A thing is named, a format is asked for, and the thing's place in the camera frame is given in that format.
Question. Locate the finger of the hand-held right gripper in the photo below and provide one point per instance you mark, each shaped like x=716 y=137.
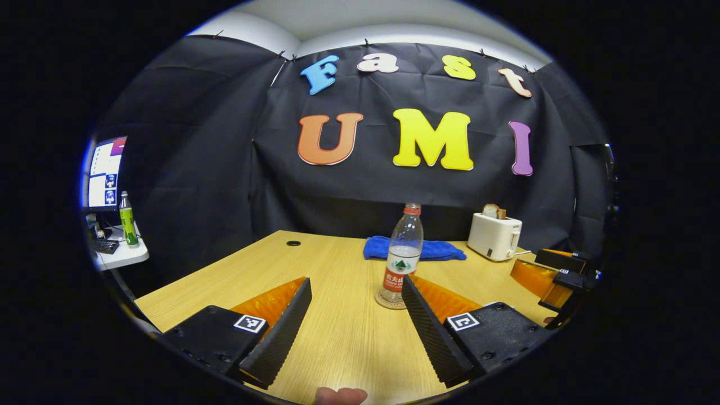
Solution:
x=534 y=279
x=557 y=260

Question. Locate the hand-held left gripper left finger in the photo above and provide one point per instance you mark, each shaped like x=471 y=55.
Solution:
x=281 y=337

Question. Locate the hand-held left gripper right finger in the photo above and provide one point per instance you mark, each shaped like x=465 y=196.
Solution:
x=430 y=337

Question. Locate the round wooden coaster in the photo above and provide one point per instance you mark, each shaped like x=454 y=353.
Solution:
x=388 y=305

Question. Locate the clear plastic water bottle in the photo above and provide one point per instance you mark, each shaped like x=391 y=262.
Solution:
x=402 y=253

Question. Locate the green drink bottle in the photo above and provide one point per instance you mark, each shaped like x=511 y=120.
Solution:
x=129 y=222

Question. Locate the white toaster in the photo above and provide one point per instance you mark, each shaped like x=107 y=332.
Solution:
x=492 y=239

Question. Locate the toasted bread slice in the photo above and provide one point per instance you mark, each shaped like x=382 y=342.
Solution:
x=494 y=211

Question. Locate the blue folded towel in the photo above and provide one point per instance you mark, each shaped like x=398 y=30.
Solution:
x=444 y=250

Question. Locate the black backdrop cloth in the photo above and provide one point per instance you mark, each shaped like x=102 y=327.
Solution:
x=225 y=185

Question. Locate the white side desk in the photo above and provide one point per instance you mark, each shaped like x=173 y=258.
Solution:
x=126 y=257

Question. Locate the black keyboard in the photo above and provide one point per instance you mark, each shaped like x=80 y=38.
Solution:
x=105 y=246

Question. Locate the computer monitor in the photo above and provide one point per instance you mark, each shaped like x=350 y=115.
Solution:
x=104 y=174

